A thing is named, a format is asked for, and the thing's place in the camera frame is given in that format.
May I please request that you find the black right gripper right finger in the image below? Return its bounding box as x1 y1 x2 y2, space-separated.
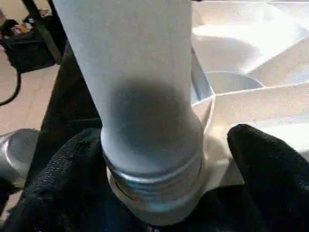
193 123 309 232

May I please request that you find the black floor cable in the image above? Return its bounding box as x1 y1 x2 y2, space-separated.
0 68 23 107

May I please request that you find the white plastic table top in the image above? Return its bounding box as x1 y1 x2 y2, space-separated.
190 0 309 188

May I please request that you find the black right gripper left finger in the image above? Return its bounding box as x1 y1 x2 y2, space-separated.
0 128 150 232

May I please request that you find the white plastic table leg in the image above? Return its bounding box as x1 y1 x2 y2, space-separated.
52 0 215 227

